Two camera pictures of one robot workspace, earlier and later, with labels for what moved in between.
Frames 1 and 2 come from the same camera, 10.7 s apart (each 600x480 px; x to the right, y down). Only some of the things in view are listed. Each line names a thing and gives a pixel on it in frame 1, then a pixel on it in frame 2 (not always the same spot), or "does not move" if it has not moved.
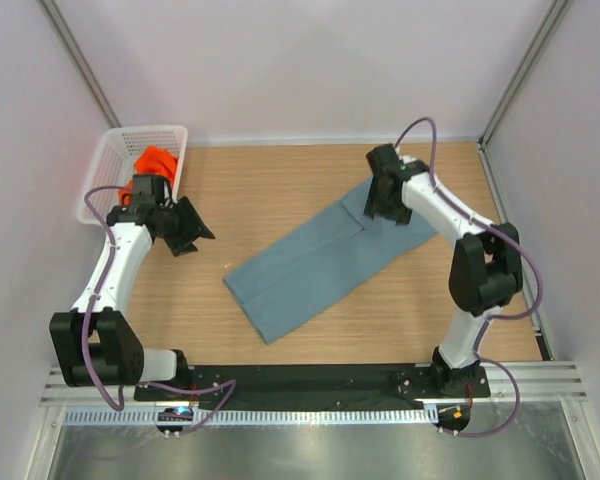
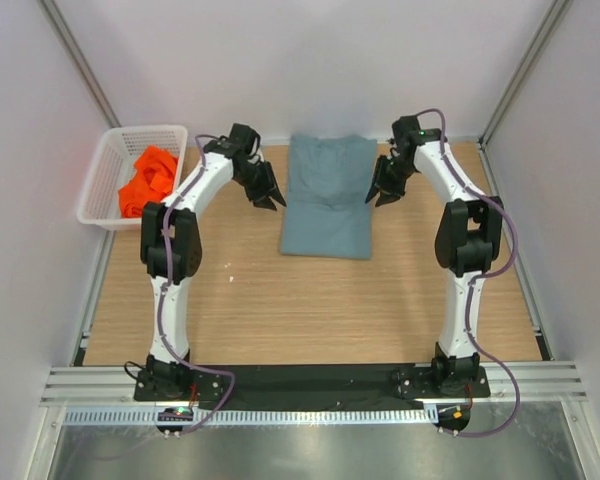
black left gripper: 181,226 to 256,176
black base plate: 295,387 does not move
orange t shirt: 153,160 does not move
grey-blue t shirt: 319,261 to 329,196
